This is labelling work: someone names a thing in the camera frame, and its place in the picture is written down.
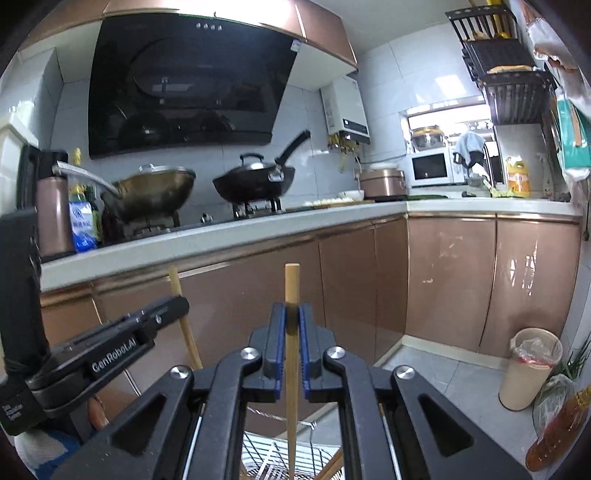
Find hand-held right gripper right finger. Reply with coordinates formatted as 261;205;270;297
298;302;532;480

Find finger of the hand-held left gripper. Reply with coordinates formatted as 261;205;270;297
113;295;191;344

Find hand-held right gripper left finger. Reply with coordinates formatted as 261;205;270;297
48;302;288;480

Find bamboo chopstick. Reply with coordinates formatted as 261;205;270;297
167;266;204;370
318;449;346;480
284;263;302;480

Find wire utensil holder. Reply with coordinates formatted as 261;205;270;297
240;415;346;480

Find person's left hand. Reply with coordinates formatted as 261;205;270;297
14;396;110;480

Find white kitchen countertop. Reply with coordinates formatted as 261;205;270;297
39;194;583;294

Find blue label bottle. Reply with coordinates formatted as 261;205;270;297
68;148;101;254

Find brass wok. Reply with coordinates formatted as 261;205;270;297
52;162;197;223

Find gas stove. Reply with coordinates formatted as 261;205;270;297
102;196;288;243

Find copper thermos jug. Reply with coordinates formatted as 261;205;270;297
18;145;78;261

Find cutting board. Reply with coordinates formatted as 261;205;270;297
285;196;377;210

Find black wok with lid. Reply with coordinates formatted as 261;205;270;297
212;130;311;205

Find copper lower cabinets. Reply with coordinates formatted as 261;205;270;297
39;215;583;444

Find brown rice cooker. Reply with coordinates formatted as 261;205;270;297
359;167;407;200

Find white appliance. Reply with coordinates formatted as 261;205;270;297
0;117;40;215

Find beige trash bin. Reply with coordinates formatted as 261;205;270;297
499;327;565;412

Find white microwave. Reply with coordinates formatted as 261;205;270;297
407;147;457;188

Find black range hood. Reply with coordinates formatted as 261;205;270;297
88;11;300;160

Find steel pot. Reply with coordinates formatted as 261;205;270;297
410;126;448;152

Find white water heater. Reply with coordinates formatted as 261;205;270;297
320;75;372;145

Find clear plastic bag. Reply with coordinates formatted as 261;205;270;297
532;373;578;437

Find pale blue cloth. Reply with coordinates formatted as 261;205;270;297
453;130;486;168

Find orange oil bottle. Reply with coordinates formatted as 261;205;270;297
525;385;591;472

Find green onions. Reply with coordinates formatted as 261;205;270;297
547;344;591;386

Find yellow cooking oil bottle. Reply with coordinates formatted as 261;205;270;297
506;156;532;198

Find black dish rack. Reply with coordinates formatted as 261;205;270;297
444;4;560;126

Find teal bag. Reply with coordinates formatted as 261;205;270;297
555;98;591;182

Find hanging plastic bags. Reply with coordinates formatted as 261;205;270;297
522;0;587;75

